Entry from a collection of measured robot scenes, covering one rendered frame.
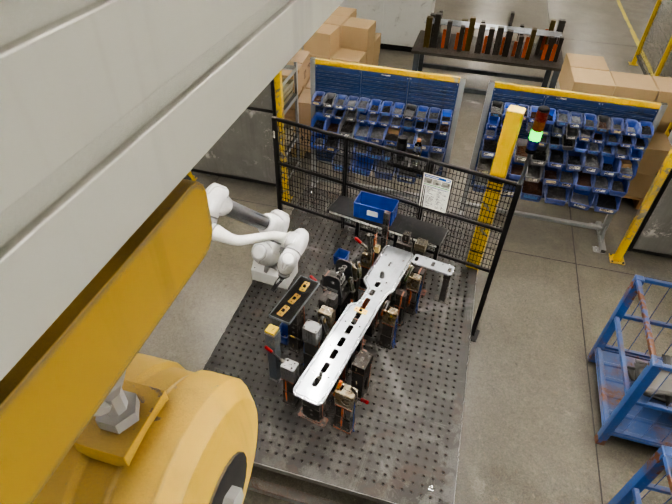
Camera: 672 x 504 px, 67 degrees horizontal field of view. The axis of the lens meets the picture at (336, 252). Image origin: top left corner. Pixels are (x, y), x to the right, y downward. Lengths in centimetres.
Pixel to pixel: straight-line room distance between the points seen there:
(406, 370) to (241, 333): 112
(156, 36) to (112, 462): 20
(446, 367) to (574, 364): 153
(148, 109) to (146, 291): 8
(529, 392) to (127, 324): 417
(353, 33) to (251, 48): 733
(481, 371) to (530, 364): 42
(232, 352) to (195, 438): 312
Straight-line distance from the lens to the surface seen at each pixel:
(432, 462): 304
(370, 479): 296
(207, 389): 31
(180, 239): 24
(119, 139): 18
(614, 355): 463
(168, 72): 20
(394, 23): 971
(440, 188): 368
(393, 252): 361
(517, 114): 335
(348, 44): 766
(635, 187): 650
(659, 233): 565
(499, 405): 419
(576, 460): 416
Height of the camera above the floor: 340
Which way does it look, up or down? 42 degrees down
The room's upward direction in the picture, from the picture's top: 2 degrees clockwise
